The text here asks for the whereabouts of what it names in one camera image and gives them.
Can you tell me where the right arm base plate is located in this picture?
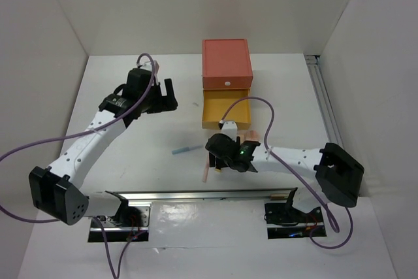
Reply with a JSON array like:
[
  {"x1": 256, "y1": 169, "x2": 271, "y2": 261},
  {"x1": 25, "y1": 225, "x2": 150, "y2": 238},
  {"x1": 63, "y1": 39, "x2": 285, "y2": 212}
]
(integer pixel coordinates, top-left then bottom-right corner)
[{"x1": 264, "y1": 203, "x2": 327, "y2": 240}]

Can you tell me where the coral three-tier drawer organizer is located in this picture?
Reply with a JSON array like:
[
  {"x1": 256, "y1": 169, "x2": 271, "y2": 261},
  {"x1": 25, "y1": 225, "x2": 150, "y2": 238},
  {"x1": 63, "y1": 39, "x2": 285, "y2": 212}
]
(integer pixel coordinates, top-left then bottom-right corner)
[{"x1": 202, "y1": 39, "x2": 253, "y2": 90}]

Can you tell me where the yellow drawer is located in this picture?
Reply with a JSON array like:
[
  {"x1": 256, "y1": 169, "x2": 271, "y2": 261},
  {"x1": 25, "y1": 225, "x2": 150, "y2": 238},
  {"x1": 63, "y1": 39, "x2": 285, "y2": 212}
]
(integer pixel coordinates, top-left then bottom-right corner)
[{"x1": 202, "y1": 89, "x2": 251, "y2": 130}]

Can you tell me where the light blue makeup pencil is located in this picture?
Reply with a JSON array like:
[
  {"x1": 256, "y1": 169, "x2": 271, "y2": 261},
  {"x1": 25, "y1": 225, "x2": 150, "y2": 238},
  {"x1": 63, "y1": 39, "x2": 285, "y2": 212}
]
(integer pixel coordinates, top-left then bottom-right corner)
[{"x1": 171, "y1": 145, "x2": 203, "y2": 155}]

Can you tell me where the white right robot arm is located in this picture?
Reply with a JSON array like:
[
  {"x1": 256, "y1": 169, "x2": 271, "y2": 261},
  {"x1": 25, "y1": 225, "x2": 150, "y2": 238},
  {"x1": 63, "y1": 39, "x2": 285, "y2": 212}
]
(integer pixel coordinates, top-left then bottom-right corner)
[{"x1": 205, "y1": 133, "x2": 364, "y2": 222}]

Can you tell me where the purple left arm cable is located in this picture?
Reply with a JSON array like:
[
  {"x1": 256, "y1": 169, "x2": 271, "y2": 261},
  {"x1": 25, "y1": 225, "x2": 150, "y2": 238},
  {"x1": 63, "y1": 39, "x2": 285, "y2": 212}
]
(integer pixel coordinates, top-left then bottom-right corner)
[{"x1": 0, "y1": 52, "x2": 157, "y2": 279}]

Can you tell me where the pink makeup stick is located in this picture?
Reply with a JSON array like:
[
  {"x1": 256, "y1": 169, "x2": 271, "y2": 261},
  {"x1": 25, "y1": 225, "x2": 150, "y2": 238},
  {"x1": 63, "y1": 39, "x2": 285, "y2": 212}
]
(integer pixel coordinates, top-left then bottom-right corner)
[{"x1": 202, "y1": 157, "x2": 210, "y2": 183}]

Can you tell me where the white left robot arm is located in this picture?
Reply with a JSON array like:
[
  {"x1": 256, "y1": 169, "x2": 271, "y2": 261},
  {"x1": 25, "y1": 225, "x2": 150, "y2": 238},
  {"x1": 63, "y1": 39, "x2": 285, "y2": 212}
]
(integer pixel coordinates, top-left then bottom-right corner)
[{"x1": 29, "y1": 66, "x2": 178, "y2": 226}]

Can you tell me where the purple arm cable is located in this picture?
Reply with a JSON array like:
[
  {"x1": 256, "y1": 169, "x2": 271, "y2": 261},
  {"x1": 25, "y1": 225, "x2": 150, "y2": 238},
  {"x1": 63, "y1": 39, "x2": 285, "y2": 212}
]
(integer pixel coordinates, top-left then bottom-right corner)
[
  {"x1": 0, "y1": 52, "x2": 157, "y2": 279},
  {"x1": 219, "y1": 96, "x2": 355, "y2": 250}
]

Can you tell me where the aluminium front rail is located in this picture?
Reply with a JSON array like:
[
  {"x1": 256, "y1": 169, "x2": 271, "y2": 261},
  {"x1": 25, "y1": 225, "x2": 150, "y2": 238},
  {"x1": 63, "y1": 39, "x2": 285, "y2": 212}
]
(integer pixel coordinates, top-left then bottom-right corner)
[{"x1": 91, "y1": 188, "x2": 296, "y2": 214}]

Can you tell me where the round beige powder puff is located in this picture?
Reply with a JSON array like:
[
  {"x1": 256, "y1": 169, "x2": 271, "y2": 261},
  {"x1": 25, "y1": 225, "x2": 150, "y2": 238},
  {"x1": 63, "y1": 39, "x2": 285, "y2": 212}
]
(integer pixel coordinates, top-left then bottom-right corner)
[{"x1": 238, "y1": 130, "x2": 260, "y2": 142}]

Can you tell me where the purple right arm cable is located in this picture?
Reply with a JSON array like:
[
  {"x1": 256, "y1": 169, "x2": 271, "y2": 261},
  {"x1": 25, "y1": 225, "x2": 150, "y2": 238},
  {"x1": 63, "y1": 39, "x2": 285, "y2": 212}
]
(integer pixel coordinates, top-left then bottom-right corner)
[{"x1": 219, "y1": 96, "x2": 355, "y2": 250}]

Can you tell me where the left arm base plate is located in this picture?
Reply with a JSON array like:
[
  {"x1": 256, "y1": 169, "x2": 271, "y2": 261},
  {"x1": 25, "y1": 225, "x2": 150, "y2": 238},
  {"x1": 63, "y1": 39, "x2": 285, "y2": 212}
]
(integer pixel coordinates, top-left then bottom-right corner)
[{"x1": 97, "y1": 202, "x2": 151, "y2": 243}]

